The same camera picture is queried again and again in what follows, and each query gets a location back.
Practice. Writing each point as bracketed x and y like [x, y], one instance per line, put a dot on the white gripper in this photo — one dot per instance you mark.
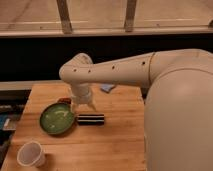
[81, 94]

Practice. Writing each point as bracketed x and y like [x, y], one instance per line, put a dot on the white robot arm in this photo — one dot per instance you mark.
[178, 115]

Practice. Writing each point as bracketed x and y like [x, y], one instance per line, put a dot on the black rectangular box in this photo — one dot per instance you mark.
[91, 119]

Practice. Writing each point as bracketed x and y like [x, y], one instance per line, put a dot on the small red object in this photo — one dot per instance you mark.
[65, 100]

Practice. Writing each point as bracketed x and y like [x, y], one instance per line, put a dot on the green plate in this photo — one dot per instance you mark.
[56, 119]

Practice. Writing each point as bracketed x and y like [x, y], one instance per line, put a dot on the blue cloth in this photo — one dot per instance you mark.
[107, 87]

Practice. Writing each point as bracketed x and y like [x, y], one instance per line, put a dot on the wooden table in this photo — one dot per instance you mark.
[117, 145]

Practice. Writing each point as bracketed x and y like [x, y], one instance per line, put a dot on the right metal window post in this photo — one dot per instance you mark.
[130, 15]

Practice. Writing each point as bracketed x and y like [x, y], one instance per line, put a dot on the metal window post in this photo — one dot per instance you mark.
[64, 16]
[130, 15]

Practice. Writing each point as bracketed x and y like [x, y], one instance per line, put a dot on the left metal window post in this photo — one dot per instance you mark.
[64, 16]

